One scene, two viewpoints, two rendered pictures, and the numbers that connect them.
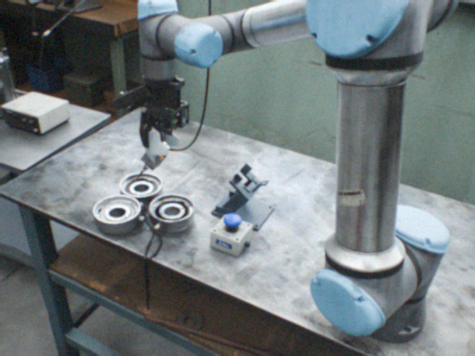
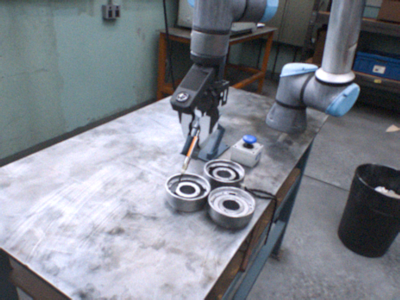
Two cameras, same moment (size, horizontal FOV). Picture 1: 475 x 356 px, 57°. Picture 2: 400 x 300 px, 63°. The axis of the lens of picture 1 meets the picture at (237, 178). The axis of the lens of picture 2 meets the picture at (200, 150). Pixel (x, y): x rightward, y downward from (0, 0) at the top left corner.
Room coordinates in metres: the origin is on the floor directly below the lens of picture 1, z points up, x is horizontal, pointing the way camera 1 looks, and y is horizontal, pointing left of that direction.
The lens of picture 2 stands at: (0.84, 0.85, 1.28)
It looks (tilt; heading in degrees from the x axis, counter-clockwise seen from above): 29 degrees down; 273
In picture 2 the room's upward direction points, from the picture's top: 7 degrees clockwise
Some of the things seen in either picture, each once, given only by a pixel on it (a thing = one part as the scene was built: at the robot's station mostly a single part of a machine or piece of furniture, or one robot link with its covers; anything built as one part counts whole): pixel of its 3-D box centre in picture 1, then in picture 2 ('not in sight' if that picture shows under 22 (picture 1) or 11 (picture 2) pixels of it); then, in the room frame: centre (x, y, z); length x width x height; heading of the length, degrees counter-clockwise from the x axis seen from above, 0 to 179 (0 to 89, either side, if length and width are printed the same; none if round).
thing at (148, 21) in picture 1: (159, 28); (215, 0); (0.88, 0.18, 1.23); 0.09 x 0.08 x 0.11; 45
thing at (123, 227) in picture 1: (117, 215); (230, 208); (0.78, 0.27, 0.82); 0.10 x 0.10 x 0.04
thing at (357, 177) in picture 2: not in sight; (374, 211); (-0.09, -0.66, 0.21); 0.34 x 0.34 x 0.43
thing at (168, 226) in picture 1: (172, 214); (223, 176); (0.81, 0.15, 0.82); 0.10 x 0.10 x 0.04
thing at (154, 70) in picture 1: (160, 65); (208, 43); (0.88, 0.18, 1.15); 0.08 x 0.08 x 0.05
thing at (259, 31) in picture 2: not in sight; (219, 67); (0.90, -2.64, 0.39); 1.50 x 0.62 x 0.78; 66
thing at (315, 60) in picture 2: not in sight; (334, 47); (-0.40, -3.26, 0.64); 0.49 x 0.40 x 0.37; 161
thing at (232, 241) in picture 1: (233, 236); (247, 151); (0.74, 0.00, 0.82); 0.08 x 0.07 x 0.05; 66
